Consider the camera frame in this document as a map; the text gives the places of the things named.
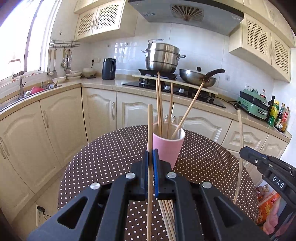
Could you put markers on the window with white frame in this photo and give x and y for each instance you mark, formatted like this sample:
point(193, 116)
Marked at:
point(25, 36)

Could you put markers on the orange snack bag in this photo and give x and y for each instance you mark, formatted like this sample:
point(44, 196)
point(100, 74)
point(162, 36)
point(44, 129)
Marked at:
point(266, 199)

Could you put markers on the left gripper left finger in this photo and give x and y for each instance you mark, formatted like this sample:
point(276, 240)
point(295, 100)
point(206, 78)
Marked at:
point(99, 212)

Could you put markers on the dark soy sauce bottle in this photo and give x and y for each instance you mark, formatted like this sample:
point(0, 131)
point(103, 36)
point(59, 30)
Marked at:
point(270, 104)

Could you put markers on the stainless steel steamer pot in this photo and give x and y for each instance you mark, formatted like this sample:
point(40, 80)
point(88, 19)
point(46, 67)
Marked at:
point(161, 57)

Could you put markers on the pink basin in sink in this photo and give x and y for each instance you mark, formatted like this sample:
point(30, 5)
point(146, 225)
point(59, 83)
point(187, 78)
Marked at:
point(35, 90)

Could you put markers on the hanging spatula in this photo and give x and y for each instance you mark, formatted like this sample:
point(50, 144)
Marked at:
point(54, 64)

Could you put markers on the white bowl on counter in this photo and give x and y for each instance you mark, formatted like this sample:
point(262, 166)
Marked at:
point(88, 72)

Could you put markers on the steel wok black handle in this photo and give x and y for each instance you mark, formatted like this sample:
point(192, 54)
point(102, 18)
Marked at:
point(197, 78)

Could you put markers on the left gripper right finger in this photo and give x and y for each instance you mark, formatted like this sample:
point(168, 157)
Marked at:
point(201, 211)

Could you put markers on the black gas stove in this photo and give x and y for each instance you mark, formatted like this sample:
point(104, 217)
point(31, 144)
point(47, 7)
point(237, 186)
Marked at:
point(178, 89)

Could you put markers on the green countertop appliance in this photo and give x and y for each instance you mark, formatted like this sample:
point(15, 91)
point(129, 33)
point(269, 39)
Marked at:
point(253, 103)

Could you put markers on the red label sauce bottle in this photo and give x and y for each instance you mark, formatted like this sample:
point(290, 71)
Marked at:
point(285, 119)

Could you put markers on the chrome sink faucet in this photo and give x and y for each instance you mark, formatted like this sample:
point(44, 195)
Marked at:
point(21, 85)

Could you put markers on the yellow green oil bottle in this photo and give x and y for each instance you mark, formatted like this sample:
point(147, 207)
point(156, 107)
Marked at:
point(273, 113)

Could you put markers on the black electric kettle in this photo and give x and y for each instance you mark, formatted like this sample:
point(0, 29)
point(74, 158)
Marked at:
point(108, 69)

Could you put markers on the person's right hand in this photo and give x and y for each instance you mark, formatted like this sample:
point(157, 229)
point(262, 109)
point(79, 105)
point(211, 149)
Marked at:
point(272, 219)

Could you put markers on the wall power strip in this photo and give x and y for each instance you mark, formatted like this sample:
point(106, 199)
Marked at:
point(39, 215)

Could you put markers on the wall utensil rail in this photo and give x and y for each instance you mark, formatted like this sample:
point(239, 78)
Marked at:
point(64, 44)

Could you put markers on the grey range hood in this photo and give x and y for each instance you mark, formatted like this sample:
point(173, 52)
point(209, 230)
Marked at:
point(210, 15)

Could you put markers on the right upper cream cabinet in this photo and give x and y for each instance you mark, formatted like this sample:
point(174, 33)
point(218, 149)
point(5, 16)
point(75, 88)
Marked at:
point(255, 43)

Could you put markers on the chopstick on table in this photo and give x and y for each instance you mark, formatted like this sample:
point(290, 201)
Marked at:
point(164, 217)
point(167, 221)
point(171, 207)
point(172, 218)

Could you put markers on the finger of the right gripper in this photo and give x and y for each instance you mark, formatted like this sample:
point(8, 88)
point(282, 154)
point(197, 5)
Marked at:
point(254, 157)

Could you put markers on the pink cylindrical utensil holder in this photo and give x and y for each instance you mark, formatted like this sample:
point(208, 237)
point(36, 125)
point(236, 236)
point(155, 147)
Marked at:
point(168, 148)

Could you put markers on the brown polka dot tablecloth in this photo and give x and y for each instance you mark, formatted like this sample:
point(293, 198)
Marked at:
point(200, 159)

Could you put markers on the cream lower kitchen cabinets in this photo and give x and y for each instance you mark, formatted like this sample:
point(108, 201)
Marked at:
point(39, 139)

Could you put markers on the wooden chopstick in holder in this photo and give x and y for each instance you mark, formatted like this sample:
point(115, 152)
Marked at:
point(158, 110)
point(187, 111)
point(170, 109)
point(160, 106)

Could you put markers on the hanging ladle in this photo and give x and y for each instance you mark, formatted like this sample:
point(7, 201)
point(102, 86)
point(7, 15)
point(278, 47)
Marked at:
point(49, 73)

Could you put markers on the upper cream wall cabinet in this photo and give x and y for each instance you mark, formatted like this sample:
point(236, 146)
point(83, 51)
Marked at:
point(102, 20)

